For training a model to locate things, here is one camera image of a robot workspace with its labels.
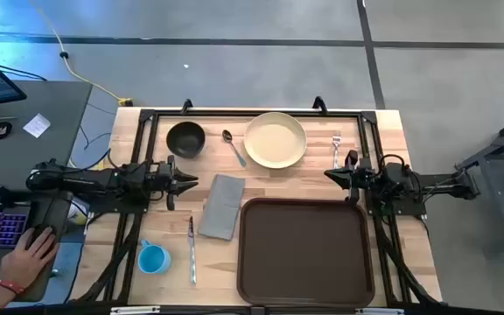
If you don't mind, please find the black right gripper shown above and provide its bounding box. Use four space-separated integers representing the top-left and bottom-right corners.
324 150 374 205

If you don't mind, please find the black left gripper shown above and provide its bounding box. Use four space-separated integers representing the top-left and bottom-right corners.
146 155 200 212

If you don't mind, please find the silver fork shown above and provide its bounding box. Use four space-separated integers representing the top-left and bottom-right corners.
331 134 342 170

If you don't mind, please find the black bowl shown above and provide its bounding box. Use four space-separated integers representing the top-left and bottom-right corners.
165 121 207 159

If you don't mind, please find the grey napkin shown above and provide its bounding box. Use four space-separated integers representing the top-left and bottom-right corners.
197 173 247 242

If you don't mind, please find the spoon with teal handle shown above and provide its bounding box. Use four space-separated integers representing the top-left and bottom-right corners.
221 129 248 168

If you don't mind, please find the silver table knife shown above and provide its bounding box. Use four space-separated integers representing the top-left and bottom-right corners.
186 215 198 286

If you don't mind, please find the cream plate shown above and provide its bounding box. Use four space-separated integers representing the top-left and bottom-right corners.
242 111 309 170

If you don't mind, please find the blue cup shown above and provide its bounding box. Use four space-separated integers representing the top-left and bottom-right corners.
136 239 173 276

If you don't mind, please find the brown plastic tray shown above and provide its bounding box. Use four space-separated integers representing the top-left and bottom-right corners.
236 197 376 309

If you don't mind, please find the white yellow container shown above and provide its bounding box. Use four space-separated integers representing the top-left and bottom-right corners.
66 196 90 227

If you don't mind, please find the grey desk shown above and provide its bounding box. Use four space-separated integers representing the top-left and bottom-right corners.
0 80 94 193

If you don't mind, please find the white paper note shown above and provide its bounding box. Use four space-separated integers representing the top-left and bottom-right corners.
22 112 53 139

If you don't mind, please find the person's hand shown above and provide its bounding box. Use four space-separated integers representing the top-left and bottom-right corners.
0 226 60 290

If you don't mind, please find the red wristband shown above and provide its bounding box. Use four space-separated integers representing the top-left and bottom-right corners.
0 278 25 297

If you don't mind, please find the black metal table frame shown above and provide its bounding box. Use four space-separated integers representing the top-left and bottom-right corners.
66 95 445 315

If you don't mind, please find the yellow extension cable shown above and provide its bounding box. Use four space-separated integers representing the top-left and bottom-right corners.
28 0 134 108

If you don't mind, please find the silver metal bracket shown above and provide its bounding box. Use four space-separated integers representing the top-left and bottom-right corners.
355 307 406 315
110 305 161 315

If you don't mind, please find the black monitor cable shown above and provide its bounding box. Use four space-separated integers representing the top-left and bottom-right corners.
0 63 47 82

